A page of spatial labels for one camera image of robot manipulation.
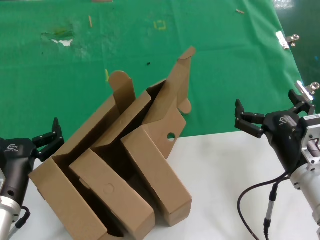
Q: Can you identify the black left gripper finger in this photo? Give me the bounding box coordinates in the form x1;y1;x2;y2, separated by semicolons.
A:
31;117;65;163

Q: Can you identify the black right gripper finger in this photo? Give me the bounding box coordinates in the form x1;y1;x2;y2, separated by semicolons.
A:
234;99;266;139
288;89;316;116

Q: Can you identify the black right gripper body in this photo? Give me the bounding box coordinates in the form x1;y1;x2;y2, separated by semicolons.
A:
261;111;305;174

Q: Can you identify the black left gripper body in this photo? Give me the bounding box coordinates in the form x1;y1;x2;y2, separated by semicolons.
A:
0;136;39;202

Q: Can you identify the cardboard box with punched hole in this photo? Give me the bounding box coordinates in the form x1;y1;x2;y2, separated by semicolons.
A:
121;46;197;228

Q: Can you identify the large open cardboard box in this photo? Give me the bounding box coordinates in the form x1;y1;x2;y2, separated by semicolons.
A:
28;70;137;240

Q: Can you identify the cardboard box with round dent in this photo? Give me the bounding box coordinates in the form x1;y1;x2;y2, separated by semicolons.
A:
69;79;168;240

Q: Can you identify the silver binder clip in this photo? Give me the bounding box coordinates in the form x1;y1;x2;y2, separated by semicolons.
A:
275;31;301;52
294;80;320;102

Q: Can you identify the green table cloth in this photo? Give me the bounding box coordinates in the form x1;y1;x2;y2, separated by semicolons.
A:
0;0;317;161

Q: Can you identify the yellow square tape marker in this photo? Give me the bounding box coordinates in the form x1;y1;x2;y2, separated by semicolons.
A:
153;20;167;31

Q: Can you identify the short black cable loop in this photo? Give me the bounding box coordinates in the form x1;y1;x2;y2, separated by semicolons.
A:
14;206;32;230

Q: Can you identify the black cable with silver plug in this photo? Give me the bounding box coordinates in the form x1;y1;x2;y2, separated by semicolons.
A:
263;176;292;240

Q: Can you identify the thin black cable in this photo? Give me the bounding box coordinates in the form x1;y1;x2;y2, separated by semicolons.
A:
236;172;293;240

